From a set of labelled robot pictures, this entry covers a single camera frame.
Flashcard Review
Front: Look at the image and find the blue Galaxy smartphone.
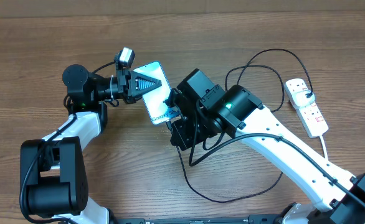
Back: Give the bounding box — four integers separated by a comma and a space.
134, 61, 179, 125

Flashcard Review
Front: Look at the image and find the black charging cable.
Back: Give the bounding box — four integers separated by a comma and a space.
164, 48, 315, 203

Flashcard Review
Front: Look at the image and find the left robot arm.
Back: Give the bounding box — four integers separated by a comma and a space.
19, 64, 162, 223

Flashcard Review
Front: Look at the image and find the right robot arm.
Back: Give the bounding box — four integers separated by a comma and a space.
165, 69, 365, 223

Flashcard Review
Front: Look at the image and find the white charger adapter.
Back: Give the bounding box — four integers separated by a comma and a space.
290, 90, 316, 109

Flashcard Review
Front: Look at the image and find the white power strip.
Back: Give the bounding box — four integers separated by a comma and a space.
285, 78, 329, 138

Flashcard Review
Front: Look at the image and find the brown cardboard backdrop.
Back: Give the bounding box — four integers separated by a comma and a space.
0, 0, 365, 18

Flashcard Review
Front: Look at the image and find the white power strip cord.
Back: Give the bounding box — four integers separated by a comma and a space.
318, 134, 329, 161

